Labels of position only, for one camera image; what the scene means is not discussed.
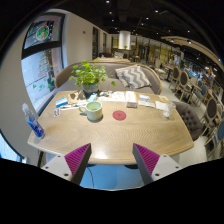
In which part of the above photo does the clear bottle with blue label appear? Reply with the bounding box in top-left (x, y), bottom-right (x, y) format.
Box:
top-left (21, 102), bottom-right (46, 139)

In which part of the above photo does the flat white and blue box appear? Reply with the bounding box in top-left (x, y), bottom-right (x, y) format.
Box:
top-left (138, 94), bottom-right (152, 102)

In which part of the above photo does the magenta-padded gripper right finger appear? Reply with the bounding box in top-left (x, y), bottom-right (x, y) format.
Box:
top-left (132, 143), bottom-right (184, 186)

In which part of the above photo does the grey chevron pillow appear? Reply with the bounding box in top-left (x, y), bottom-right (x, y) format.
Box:
top-left (114, 64), bottom-right (152, 90)

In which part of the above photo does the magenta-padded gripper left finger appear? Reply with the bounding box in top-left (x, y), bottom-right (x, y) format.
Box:
top-left (41, 143), bottom-right (93, 186)

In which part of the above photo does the small blue and white box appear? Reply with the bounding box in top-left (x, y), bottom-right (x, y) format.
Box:
top-left (55, 97), bottom-right (69, 108)

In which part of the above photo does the green potted plant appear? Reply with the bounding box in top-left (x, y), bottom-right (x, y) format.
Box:
top-left (68, 60), bottom-right (117, 95)

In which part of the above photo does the flat round red coaster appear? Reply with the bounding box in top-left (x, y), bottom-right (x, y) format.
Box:
top-left (112, 110), bottom-right (127, 121)

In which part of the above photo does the group of ceiling lights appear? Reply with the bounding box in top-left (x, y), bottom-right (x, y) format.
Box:
top-left (104, 0), bottom-right (194, 44)

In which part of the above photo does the grey curved sofa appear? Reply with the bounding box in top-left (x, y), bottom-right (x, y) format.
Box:
top-left (54, 62), bottom-right (163, 95)

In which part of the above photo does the white paper napkin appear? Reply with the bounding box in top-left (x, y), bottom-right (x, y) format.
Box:
top-left (155, 100), bottom-right (168, 112)

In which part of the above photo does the white sachet strip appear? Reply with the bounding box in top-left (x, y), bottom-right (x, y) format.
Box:
top-left (138, 99), bottom-right (157, 108)

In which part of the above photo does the clear plastic cup with straw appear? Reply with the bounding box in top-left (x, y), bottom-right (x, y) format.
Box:
top-left (162, 101), bottom-right (176, 119)

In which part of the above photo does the light green mug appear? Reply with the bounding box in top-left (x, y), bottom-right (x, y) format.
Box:
top-left (78, 100), bottom-right (104, 122)

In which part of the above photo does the white ointment tube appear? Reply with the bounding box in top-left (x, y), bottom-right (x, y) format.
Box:
top-left (59, 103), bottom-right (88, 111)

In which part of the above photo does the group of dining chairs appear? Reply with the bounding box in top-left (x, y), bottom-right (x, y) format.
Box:
top-left (168, 64), bottom-right (224, 158)

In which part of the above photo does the grey tufted chair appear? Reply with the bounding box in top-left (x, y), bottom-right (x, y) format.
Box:
top-left (173, 100), bottom-right (204, 142)

